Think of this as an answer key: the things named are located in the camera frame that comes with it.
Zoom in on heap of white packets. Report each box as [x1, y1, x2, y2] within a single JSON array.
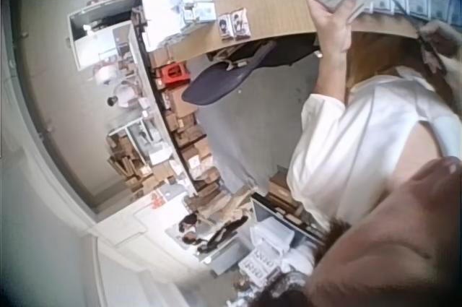
[[139, 0, 218, 52]]

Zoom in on red plastic box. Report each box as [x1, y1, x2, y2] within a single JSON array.
[[160, 62, 191, 87]]

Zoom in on stack of brown cartons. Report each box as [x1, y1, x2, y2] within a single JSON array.
[[266, 170, 312, 222]]

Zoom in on black office chair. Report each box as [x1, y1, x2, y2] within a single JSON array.
[[180, 37, 319, 106]]

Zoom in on person's left hand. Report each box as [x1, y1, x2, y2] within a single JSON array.
[[305, 0, 362, 51]]

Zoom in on person's right hand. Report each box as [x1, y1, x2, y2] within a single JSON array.
[[417, 19, 462, 61]]

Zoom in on heap of brown boxes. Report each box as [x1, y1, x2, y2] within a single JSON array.
[[105, 132, 157, 193]]

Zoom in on packet with dark figure print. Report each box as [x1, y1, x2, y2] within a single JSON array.
[[217, 14, 234, 41], [230, 8, 253, 40]]

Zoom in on thin black tool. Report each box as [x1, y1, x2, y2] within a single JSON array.
[[387, 0, 449, 74]]

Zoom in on shelf with brown cartons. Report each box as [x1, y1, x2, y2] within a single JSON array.
[[147, 46, 234, 216]]

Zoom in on white plastic basket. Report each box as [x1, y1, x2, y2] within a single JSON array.
[[248, 215, 296, 251]]

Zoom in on white cabinet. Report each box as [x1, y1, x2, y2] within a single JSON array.
[[66, 0, 146, 74]]

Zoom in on white box with black print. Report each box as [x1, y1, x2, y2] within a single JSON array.
[[239, 246, 279, 280]]

